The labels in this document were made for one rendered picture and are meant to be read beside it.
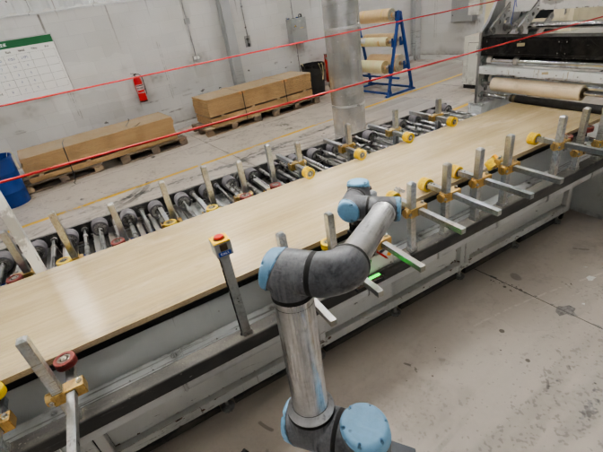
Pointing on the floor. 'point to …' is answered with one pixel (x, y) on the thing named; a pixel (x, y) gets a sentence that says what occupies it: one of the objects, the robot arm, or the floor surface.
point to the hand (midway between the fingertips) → (367, 253)
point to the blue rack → (393, 62)
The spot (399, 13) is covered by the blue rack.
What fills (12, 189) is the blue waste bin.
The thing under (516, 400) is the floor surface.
